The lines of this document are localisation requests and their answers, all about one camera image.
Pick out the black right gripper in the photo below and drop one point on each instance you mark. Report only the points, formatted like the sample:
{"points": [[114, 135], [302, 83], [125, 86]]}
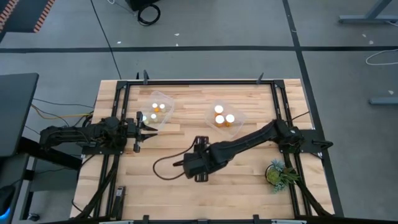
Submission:
{"points": [[199, 163]]}

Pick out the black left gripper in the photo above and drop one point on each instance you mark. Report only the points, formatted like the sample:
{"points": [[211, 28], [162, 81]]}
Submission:
{"points": [[136, 130]]}

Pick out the small clear pill bottle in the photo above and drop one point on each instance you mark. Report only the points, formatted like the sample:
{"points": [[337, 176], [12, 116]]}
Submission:
{"points": [[153, 116], [144, 118]]}

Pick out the small amber pill bottle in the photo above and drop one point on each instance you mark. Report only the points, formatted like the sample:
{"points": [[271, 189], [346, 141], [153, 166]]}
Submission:
{"points": [[155, 105]]}

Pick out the large amber pill bottle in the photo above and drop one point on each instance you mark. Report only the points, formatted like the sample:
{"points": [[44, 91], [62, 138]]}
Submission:
{"points": [[219, 119], [230, 118], [219, 109]]}

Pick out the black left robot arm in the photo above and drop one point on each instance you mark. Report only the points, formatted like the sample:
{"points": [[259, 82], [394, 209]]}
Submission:
{"points": [[68, 135]]}

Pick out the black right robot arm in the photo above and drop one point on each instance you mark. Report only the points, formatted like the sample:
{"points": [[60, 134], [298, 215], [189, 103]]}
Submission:
{"points": [[248, 137]]}

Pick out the clear plastic bin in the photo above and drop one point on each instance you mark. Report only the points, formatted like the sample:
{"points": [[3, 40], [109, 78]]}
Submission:
{"points": [[166, 118], [236, 127]]}

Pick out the small black box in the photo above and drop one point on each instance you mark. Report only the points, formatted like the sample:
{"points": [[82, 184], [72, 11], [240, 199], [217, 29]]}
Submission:
{"points": [[119, 196]]}

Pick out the small artificial potted plant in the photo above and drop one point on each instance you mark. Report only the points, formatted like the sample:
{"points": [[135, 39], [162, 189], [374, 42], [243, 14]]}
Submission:
{"points": [[278, 175]]}

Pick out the black desk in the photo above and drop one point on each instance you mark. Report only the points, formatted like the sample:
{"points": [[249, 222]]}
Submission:
{"points": [[15, 112]]}

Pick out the black floor mat striped edges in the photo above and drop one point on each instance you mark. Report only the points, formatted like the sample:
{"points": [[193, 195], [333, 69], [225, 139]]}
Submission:
{"points": [[25, 15]]}

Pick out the grey metal table foot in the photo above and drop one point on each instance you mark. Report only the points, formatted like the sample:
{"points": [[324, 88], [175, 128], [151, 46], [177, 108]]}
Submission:
{"points": [[384, 100]]}

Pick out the grey metal table leg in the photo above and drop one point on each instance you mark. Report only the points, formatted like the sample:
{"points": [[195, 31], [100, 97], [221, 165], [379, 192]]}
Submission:
{"points": [[370, 17]]}

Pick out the black metal table frame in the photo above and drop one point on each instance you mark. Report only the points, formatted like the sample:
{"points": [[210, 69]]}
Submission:
{"points": [[202, 82]]}

